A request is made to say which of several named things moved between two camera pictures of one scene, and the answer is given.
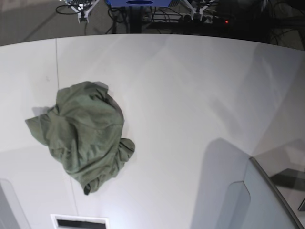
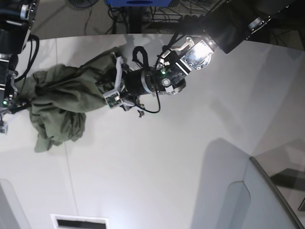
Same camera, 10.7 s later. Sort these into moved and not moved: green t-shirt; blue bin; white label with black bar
Moved: green t-shirt
Not moved: white label with black bar; blue bin
